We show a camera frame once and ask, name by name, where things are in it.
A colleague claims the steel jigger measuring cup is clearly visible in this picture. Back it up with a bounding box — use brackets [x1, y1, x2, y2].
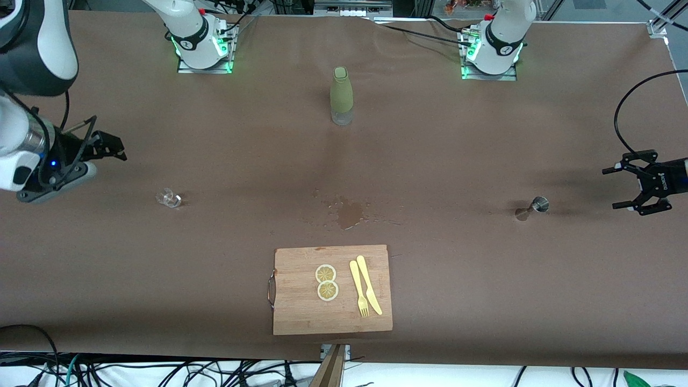
[515, 196, 550, 221]

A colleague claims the brown wooden post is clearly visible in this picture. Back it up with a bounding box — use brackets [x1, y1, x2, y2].
[309, 344, 347, 387]

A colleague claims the glass bottle with green sleeve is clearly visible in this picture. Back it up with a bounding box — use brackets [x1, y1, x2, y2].
[329, 67, 354, 126]

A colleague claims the yellow plastic knife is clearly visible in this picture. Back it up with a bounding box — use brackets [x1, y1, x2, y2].
[356, 255, 383, 316]

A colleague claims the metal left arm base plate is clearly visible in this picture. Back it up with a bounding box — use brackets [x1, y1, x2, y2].
[461, 30, 518, 81]

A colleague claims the grey power strip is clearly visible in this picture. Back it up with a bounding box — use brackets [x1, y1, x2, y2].
[314, 0, 393, 17]

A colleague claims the yellow plastic fork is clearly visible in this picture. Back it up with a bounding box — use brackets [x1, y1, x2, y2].
[349, 260, 370, 318]

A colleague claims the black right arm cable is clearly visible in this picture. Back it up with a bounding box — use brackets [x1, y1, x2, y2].
[32, 89, 100, 186]

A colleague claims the black base power cable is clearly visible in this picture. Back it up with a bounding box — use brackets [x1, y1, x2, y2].
[374, 15, 474, 46]

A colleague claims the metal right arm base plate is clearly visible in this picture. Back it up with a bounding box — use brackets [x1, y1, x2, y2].
[177, 24, 235, 75]

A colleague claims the wooden cutting board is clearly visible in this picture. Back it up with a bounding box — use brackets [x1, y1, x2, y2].
[267, 245, 393, 336]

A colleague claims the brown table cover sheet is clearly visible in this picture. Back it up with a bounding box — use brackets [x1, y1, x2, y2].
[0, 10, 688, 370]

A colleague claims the clear shot glass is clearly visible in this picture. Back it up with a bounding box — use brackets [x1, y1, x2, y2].
[156, 188, 182, 209]

